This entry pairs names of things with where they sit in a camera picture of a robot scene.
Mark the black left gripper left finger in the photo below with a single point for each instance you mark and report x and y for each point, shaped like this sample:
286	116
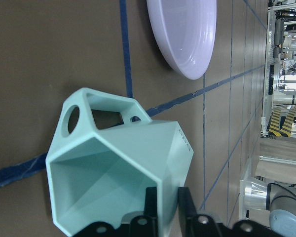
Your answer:
150	208

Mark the lavender round plate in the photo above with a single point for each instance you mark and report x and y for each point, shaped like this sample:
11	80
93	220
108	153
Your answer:
185	33

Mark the mint green faceted cup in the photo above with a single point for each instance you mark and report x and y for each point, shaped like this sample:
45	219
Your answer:
105	152

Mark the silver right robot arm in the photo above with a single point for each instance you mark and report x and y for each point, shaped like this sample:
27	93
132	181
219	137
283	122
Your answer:
276	197

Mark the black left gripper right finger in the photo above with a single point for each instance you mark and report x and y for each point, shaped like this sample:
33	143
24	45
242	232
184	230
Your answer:
188	216

